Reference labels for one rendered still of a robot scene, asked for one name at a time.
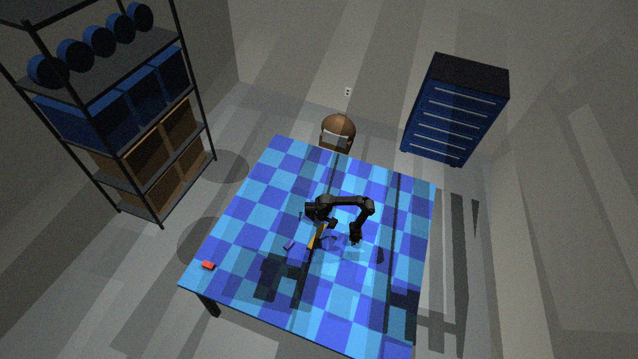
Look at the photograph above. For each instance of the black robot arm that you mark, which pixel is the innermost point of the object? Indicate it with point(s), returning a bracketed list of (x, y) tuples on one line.
[(325, 202)]

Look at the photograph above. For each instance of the red rectangular block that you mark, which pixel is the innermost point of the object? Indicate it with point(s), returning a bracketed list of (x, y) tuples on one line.
[(208, 265)]

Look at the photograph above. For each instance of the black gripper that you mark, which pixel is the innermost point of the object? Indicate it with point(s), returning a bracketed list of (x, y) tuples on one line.
[(332, 222)]

